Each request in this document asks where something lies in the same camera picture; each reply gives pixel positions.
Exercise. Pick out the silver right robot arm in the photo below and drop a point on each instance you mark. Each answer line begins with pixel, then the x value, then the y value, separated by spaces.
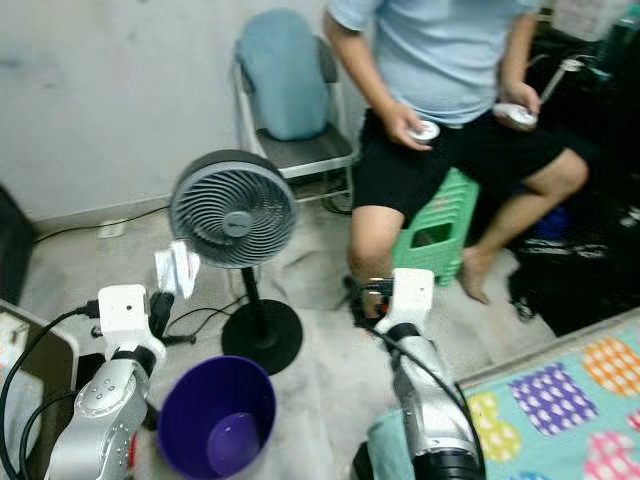
pixel 430 410

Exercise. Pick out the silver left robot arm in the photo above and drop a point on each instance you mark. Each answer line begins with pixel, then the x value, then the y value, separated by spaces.
pixel 105 420

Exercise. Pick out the green plastic stool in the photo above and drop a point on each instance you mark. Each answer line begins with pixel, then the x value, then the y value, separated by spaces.
pixel 440 235

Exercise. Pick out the purple plastic bin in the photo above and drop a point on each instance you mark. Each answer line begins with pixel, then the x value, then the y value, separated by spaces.
pixel 220 400

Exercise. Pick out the white power strip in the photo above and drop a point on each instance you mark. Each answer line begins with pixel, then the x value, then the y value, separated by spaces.
pixel 111 231

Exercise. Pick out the brown side table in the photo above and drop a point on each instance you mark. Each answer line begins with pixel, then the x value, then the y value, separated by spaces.
pixel 50 370

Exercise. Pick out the grey standing fan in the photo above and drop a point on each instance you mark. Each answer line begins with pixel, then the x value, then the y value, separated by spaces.
pixel 235 210

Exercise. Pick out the small white box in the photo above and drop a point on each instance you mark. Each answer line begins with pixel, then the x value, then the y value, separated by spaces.
pixel 17 330

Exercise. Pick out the grey metal folding chair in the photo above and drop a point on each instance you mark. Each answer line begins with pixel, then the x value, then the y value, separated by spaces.
pixel 315 155

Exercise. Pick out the black bed base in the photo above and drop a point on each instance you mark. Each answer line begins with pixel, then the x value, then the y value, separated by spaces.
pixel 362 462

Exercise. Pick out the white quilted mattress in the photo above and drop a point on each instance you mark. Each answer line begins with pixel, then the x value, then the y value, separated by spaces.
pixel 560 345

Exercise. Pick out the teal blanket with colourful shapes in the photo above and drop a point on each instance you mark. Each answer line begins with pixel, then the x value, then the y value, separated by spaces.
pixel 560 440

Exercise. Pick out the blue cushion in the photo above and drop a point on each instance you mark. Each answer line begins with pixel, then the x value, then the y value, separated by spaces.
pixel 280 80

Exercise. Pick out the person in blue shirt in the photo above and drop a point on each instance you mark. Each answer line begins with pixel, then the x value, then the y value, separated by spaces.
pixel 445 60

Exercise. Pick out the white plastic container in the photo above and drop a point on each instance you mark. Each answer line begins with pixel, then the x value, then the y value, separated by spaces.
pixel 577 18

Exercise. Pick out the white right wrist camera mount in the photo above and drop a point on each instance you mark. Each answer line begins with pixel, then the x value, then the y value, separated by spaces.
pixel 413 292

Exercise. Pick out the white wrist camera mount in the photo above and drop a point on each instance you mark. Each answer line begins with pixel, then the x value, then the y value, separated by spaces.
pixel 413 292
pixel 122 308

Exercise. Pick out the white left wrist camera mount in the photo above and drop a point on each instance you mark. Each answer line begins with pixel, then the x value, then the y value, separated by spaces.
pixel 122 308

